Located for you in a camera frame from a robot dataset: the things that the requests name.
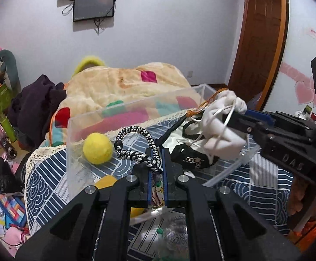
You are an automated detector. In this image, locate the black and cream fabric bag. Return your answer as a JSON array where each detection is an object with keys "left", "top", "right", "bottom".
[{"left": 155, "top": 115, "right": 219, "bottom": 170}]

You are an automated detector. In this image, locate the wooden door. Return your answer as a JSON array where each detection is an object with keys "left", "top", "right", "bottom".
[{"left": 228, "top": 0, "right": 288, "bottom": 110}]

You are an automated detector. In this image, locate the small black wall monitor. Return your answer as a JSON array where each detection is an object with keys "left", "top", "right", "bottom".
[{"left": 73, "top": 0, "right": 116, "bottom": 22}]

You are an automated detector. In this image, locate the blue patterned tablecloth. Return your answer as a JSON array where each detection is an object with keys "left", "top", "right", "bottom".
[{"left": 24, "top": 114, "right": 295, "bottom": 261}]

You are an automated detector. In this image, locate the silver mesh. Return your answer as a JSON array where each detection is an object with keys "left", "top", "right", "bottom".
[{"left": 135, "top": 206, "right": 191, "bottom": 261}]

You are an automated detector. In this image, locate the clear plastic storage bin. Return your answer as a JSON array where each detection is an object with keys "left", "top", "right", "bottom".
[{"left": 66, "top": 83, "right": 261, "bottom": 218}]

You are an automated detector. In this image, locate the yellow sponge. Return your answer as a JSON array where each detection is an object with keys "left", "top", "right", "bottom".
[{"left": 95, "top": 175, "right": 145, "bottom": 218}]

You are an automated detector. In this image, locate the white drawstring pouch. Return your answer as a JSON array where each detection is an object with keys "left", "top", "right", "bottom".
[{"left": 188, "top": 88, "right": 247, "bottom": 163}]

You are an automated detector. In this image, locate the white sliding wardrobe door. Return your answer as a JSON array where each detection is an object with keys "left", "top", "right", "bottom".
[{"left": 264, "top": 0, "right": 316, "bottom": 114}]

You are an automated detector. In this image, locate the floral yellow scrunchie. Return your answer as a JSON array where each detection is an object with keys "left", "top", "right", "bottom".
[{"left": 151, "top": 173, "right": 165, "bottom": 208}]

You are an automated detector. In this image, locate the yellow felt ball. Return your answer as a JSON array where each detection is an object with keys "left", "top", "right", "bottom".
[{"left": 82, "top": 133, "right": 113, "bottom": 165}]

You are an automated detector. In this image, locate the wall power outlet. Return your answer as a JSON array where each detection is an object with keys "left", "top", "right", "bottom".
[{"left": 187, "top": 71, "right": 193, "bottom": 78}]

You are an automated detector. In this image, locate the yellow chair back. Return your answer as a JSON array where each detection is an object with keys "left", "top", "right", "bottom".
[{"left": 72, "top": 55, "right": 106, "bottom": 76}]

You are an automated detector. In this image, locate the black white braided rope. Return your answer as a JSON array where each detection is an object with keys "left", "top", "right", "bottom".
[{"left": 114, "top": 125, "right": 164, "bottom": 174}]

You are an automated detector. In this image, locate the grey plush toy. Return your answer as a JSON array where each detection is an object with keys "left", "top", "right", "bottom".
[{"left": 0, "top": 50, "right": 19, "bottom": 91}]

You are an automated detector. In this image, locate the dark purple clothing pile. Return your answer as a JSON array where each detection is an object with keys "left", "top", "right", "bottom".
[{"left": 7, "top": 75, "right": 67, "bottom": 151}]

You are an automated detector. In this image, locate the green bottle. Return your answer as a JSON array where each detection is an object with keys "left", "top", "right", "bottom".
[{"left": 0, "top": 114, "right": 16, "bottom": 142}]

